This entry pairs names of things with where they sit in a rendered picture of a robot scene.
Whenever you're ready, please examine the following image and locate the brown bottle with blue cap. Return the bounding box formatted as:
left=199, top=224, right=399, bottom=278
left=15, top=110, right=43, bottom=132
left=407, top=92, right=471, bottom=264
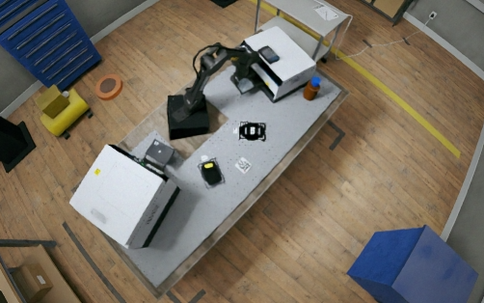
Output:
left=303, top=76, right=321, bottom=101

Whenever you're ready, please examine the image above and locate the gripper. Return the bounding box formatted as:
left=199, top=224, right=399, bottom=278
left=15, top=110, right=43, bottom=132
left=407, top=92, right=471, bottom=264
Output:
left=230, top=69, right=255, bottom=87

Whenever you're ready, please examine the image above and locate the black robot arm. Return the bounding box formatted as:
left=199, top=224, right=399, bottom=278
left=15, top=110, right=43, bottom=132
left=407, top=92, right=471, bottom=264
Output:
left=172, top=46, right=260, bottom=123

